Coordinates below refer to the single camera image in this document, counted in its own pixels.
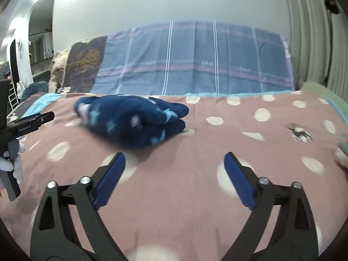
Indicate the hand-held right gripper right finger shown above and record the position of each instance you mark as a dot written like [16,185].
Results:
[239,179]

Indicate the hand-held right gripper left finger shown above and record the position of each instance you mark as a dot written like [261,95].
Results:
[111,179]

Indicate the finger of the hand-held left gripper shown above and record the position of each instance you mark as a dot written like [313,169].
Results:
[38,118]

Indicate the blue fleece star print pajama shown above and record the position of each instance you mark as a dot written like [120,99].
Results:
[130,119]

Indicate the beige clothes pile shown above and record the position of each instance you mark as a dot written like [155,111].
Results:
[58,68]

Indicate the person's left hand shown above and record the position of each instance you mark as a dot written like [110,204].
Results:
[17,171]

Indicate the white rack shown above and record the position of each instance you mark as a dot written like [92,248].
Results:
[13,95]

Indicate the white figurine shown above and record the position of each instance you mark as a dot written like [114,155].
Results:
[20,89]

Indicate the dark blue fluffy blanket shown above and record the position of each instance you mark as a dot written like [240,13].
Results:
[35,88]

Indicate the pink polka dot bedsheet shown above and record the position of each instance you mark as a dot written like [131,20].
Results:
[176,190]

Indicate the dark tree print pillow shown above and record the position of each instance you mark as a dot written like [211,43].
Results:
[84,62]

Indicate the green sheet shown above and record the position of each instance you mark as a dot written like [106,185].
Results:
[323,92]

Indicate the blue plaid cloth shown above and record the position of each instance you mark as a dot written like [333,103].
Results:
[190,59]

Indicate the white pleated curtain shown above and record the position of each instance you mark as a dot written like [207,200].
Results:
[307,32]

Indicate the black floor lamp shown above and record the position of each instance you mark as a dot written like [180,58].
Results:
[332,2]

